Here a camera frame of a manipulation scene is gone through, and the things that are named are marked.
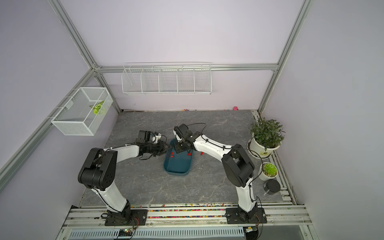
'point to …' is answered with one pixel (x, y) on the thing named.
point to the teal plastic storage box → (177, 164)
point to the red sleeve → (201, 153)
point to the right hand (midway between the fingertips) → (177, 146)
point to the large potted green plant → (267, 135)
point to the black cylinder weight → (271, 186)
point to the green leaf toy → (97, 107)
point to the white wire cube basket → (80, 115)
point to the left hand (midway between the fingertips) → (171, 148)
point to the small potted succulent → (268, 171)
